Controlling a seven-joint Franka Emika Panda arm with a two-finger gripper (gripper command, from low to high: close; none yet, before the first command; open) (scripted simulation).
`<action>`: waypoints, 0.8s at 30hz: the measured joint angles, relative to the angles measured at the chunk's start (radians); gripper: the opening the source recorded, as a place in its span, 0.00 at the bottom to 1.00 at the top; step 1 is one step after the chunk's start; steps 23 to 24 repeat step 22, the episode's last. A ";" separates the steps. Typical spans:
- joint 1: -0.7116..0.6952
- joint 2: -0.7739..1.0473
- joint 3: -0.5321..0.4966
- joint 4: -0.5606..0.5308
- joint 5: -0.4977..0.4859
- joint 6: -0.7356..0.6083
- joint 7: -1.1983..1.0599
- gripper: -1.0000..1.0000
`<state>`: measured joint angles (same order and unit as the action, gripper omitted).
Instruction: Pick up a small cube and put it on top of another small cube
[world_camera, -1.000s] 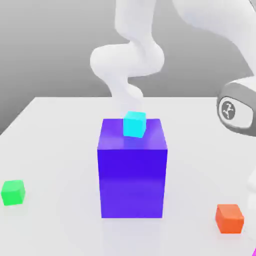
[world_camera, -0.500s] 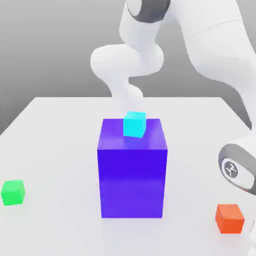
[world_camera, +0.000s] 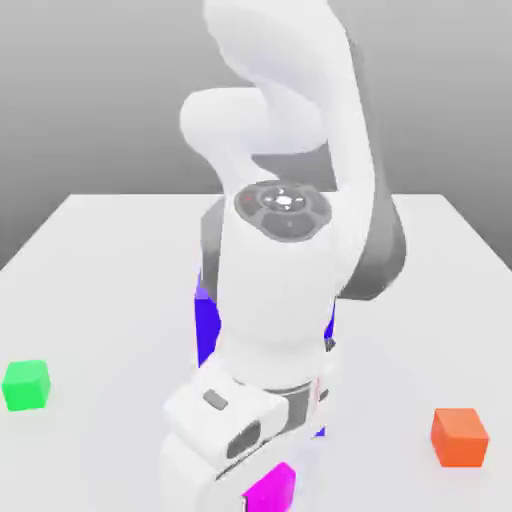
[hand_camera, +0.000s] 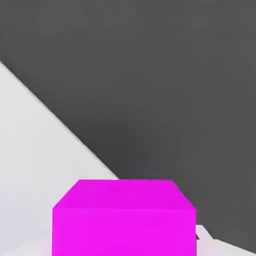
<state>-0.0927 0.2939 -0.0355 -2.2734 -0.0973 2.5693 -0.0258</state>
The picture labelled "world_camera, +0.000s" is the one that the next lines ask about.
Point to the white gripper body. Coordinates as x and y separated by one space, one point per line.
188 484

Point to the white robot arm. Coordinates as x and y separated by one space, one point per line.
280 300

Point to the small magenta cube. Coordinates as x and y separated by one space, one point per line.
270 492

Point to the small green cube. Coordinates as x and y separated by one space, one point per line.
26 386

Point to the small orange cube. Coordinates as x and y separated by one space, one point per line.
460 440

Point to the large blue box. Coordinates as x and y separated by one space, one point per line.
207 328

